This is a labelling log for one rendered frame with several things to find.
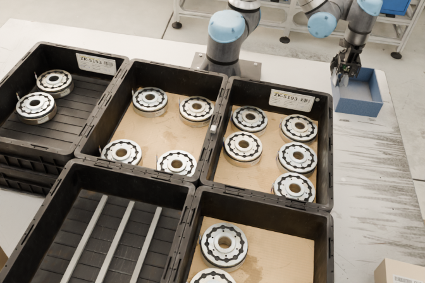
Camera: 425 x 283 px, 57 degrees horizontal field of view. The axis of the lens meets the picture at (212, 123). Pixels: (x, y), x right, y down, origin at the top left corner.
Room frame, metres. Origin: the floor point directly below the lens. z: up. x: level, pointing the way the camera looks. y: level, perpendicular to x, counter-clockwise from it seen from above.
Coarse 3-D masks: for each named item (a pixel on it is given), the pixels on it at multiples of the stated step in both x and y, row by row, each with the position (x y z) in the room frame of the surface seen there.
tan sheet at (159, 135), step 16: (176, 96) 0.91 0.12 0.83; (128, 112) 0.81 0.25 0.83; (176, 112) 0.83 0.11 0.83; (128, 128) 0.75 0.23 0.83; (144, 128) 0.76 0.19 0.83; (160, 128) 0.76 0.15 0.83; (176, 128) 0.77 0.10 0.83; (192, 128) 0.77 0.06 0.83; (144, 144) 0.70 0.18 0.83; (160, 144) 0.70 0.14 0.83; (176, 144) 0.71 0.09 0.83; (192, 144) 0.71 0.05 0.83; (144, 160) 0.64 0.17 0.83
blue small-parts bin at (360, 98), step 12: (360, 72) 1.23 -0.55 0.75; (372, 72) 1.23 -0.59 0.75; (336, 84) 1.13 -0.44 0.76; (348, 84) 1.20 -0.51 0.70; (360, 84) 1.21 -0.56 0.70; (372, 84) 1.18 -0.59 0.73; (336, 96) 1.08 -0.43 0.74; (348, 96) 1.13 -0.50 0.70; (360, 96) 1.14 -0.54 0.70; (372, 96) 1.14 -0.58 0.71; (336, 108) 1.04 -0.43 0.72; (348, 108) 1.04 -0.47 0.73; (360, 108) 1.03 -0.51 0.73; (372, 108) 1.03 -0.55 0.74
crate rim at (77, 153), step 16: (128, 64) 0.91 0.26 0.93; (160, 64) 0.93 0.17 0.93; (224, 80) 0.88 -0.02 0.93; (112, 96) 0.77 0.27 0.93; (208, 128) 0.68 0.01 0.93; (80, 144) 0.60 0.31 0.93; (208, 144) 0.63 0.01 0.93; (96, 160) 0.55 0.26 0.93; (112, 160) 0.56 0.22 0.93; (176, 176) 0.53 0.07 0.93; (192, 176) 0.53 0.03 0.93
